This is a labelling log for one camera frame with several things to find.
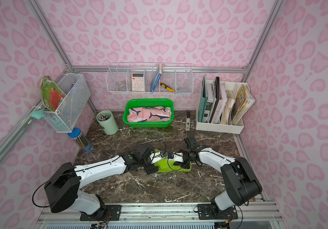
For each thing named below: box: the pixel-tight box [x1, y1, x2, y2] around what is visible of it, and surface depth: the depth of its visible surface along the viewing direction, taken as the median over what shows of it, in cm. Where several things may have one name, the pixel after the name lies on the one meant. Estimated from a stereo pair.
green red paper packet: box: [40, 75, 67, 112], surface depth 75 cm
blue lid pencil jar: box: [67, 127, 94, 153], surface depth 87 cm
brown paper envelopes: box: [231, 83, 257, 125], surface depth 97 cm
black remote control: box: [185, 110, 191, 131], surface depth 109 cm
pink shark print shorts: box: [126, 106, 172, 123], surface depth 102 cm
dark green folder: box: [198, 75, 209, 123], surface depth 94 cm
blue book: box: [150, 63, 163, 94], surface depth 91 cm
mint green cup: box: [96, 110, 119, 136], surface depth 100 cm
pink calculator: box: [131, 72, 145, 92], surface depth 97 cm
